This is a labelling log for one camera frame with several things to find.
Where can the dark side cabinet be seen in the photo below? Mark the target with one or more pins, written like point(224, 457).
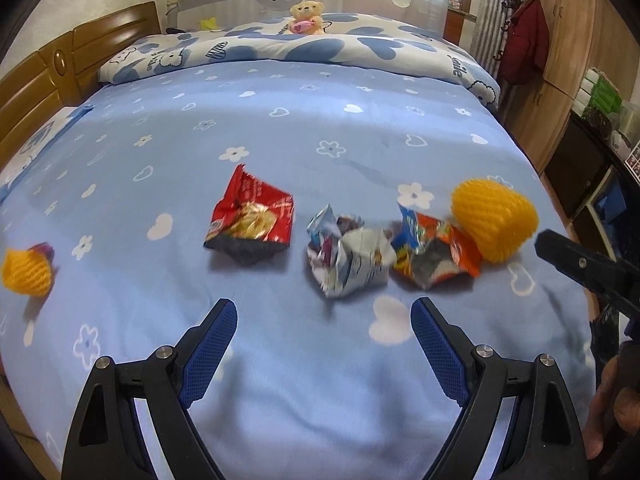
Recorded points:
point(580, 165)

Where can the small teddy bear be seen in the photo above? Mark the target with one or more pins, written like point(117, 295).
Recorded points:
point(305, 17)

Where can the red snack wrapper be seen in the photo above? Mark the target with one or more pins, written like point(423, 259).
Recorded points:
point(250, 220)

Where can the fruit in yellow foam net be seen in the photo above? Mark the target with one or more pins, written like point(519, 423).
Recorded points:
point(27, 274)

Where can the wooden headboard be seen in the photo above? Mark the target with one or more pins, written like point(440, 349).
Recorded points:
point(75, 55)

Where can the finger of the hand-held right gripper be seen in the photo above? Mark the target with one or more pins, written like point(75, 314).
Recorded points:
point(585, 266)

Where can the blue flower bed sheet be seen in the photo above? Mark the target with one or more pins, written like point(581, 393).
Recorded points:
point(280, 130)

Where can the green and white boxes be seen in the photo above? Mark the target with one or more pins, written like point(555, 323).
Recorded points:
point(600, 92)

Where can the silver wrapper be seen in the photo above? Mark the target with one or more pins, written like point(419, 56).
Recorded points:
point(345, 255)

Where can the white quilt with blue hearts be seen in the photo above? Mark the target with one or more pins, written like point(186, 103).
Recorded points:
point(350, 45)

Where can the orange snack wrapper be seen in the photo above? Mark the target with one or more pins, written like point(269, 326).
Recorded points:
point(432, 252)

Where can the blue and white pillow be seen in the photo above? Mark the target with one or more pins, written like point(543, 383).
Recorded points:
point(35, 145)

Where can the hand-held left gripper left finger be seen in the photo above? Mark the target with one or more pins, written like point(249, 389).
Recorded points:
point(210, 355)

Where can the wooden wardrobe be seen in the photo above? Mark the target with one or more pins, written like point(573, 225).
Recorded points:
point(575, 20)

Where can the person's right hand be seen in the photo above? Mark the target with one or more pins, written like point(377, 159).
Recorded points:
point(607, 400)

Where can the large yellow foam net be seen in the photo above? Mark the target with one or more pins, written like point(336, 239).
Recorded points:
point(492, 220)

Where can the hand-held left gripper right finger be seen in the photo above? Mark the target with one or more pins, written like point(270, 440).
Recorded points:
point(440, 352)

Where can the wooden coat rack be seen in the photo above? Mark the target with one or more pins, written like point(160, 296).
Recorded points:
point(511, 2)

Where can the red jacket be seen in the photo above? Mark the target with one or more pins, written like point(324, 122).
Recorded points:
point(525, 42)

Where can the small yellow toy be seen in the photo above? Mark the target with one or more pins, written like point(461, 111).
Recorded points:
point(210, 23)

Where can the black trash bag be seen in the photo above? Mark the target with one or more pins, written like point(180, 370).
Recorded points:
point(602, 325)

